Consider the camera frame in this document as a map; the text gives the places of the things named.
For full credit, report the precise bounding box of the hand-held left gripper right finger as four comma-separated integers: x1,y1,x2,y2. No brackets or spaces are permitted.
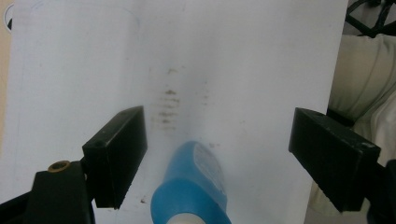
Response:
288,106,382,214

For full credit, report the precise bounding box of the black metal stand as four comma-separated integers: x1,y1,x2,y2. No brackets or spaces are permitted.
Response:
345,0,396,39

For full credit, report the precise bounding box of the beige cushion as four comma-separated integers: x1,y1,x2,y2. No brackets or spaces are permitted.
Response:
328,33,396,123

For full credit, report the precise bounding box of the white cloth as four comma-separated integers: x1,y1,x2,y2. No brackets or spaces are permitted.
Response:
353,92,396,167

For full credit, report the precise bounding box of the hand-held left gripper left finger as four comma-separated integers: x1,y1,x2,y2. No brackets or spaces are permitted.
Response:
81,105,149,210

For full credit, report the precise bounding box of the blue plastic bottle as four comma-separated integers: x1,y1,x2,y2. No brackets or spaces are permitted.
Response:
150,140,233,224

